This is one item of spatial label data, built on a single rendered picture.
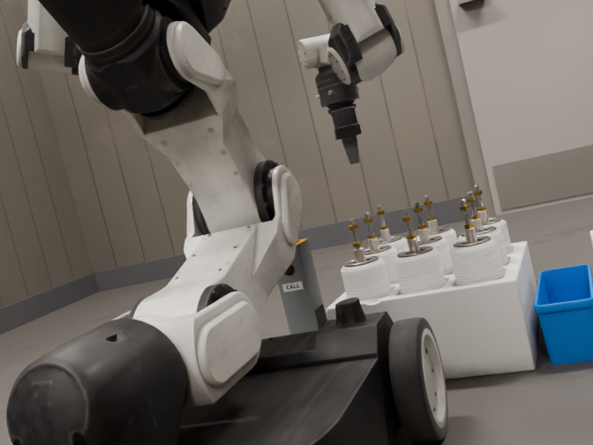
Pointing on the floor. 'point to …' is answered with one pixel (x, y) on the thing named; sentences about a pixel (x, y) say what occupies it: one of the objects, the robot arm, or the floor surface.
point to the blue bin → (566, 313)
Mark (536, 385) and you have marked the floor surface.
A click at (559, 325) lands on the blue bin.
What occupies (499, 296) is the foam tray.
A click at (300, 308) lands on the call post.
